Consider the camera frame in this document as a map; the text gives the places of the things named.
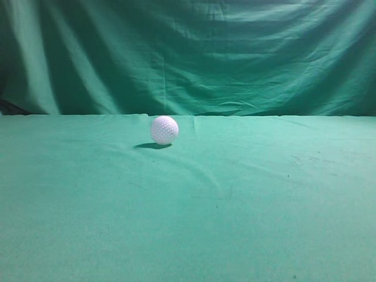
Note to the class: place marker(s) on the green cloth backdrop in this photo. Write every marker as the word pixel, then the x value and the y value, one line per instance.
pixel 202 58

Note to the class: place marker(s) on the white dimpled golf ball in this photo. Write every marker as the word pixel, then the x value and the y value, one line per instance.
pixel 164 130

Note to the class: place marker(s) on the green table cloth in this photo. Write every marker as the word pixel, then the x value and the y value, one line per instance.
pixel 92 198

